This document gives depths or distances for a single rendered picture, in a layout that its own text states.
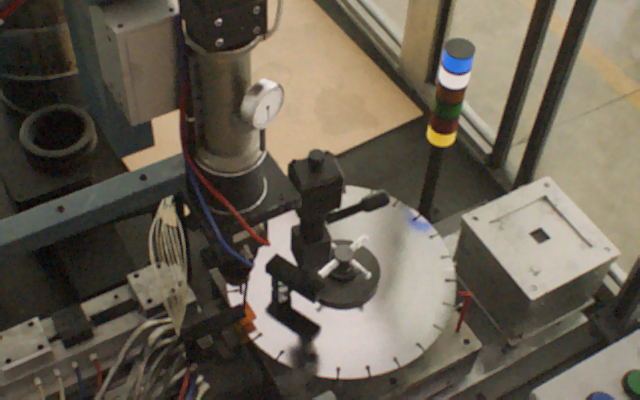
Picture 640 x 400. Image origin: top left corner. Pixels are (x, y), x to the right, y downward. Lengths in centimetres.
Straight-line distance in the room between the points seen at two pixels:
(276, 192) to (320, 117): 77
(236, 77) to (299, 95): 95
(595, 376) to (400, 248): 33
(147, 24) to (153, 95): 9
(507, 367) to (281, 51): 82
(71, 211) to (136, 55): 44
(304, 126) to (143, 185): 54
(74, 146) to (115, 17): 61
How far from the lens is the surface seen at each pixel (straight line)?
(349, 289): 125
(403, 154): 170
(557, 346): 151
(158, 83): 89
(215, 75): 83
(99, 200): 125
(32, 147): 145
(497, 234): 142
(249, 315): 121
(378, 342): 122
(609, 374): 134
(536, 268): 140
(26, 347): 132
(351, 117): 175
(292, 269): 120
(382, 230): 133
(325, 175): 99
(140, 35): 84
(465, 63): 130
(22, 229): 124
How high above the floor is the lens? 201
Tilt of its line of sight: 51 degrees down
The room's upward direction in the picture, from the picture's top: 4 degrees clockwise
